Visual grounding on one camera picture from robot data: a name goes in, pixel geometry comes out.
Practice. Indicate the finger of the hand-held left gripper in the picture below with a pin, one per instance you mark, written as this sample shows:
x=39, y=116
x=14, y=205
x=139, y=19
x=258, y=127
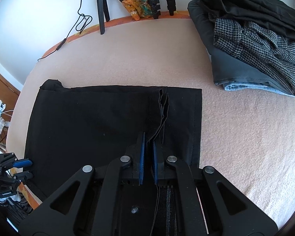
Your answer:
x=23, y=175
x=23, y=163

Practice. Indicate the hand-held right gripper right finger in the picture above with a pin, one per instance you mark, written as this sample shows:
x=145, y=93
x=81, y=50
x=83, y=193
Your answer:
x=155, y=162

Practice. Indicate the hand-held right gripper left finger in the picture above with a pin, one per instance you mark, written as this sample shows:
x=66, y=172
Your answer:
x=141, y=162

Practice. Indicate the folded dark grey pants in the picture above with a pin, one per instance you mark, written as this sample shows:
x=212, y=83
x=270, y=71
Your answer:
x=226, y=64

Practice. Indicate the folded houndstooth pants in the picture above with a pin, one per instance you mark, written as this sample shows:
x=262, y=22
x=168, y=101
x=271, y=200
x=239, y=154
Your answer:
x=260, y=41

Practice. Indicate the wooden drying rack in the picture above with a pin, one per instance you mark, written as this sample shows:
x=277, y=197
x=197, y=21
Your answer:
x=2, y=145

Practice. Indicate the wooden door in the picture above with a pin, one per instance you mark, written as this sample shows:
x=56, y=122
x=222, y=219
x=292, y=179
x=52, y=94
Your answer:
x=2, y=83

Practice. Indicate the pink blanket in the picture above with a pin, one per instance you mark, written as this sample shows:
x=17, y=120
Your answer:
x=236, y=140

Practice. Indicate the folded blue jeans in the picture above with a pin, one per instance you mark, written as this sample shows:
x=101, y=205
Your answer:
x=248, y=86

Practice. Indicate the folded black tripod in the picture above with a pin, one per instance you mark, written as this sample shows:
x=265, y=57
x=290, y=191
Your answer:
x=155, y=7

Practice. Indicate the orange patterned scarf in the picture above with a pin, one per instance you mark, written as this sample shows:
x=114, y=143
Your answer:
x=135, y=7

